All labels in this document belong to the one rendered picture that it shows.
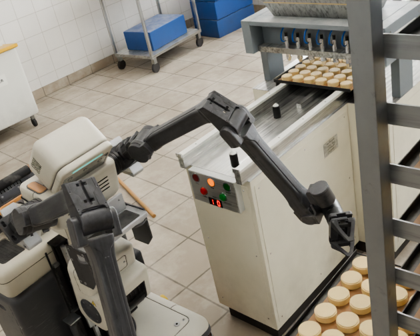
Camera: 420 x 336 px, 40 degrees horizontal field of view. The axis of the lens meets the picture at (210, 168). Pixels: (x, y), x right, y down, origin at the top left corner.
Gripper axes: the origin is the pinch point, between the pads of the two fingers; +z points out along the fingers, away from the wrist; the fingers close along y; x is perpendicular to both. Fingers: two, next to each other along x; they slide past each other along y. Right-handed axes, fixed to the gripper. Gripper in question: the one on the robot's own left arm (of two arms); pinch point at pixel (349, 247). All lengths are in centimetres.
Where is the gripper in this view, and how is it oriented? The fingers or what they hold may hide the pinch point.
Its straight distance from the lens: 164.6
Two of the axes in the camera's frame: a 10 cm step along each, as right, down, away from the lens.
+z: 1.0, 5.2, -8.5
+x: -9.9, 1.4, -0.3
